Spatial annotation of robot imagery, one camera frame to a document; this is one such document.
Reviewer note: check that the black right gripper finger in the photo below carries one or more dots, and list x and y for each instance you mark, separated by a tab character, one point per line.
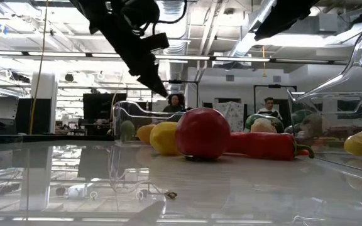
281	15

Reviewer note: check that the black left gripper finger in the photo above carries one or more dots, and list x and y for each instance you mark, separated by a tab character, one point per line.
152	81

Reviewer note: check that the orange mango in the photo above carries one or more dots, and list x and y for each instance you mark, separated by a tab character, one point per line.
144	134

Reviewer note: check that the green leafy vegetable toy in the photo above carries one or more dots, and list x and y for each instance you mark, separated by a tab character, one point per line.
127	130

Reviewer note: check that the yellow lemon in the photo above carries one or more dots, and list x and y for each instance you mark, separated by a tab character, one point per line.
163	138

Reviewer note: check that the red apple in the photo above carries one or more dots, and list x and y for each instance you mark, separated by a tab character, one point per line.
203	133

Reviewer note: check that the green bell pepper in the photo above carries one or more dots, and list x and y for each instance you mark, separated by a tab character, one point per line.
279	125

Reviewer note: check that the white garlic bulb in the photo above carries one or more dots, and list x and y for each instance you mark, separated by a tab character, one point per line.
262	125

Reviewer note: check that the bright red chili pepper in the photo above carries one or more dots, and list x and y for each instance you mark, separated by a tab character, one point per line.
262	146

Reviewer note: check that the person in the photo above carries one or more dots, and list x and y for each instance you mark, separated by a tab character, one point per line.
174	102
269	106

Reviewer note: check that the clear plastic basket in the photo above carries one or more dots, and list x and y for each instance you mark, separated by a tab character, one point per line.
118	110
357	62

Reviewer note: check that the black screen panel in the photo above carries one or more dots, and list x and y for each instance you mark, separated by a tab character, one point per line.
99	110

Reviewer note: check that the white floral cloth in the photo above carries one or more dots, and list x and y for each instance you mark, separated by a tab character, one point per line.
234	114

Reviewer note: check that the white pillar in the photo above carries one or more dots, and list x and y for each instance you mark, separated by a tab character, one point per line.
44	94

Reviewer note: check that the small brown bit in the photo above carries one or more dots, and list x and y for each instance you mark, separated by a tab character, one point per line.
171	195

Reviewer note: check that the black stand frame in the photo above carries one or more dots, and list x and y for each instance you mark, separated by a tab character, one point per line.
181	82
275	86

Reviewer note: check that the black aluminium table frame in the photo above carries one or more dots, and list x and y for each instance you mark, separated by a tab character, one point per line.
42	138

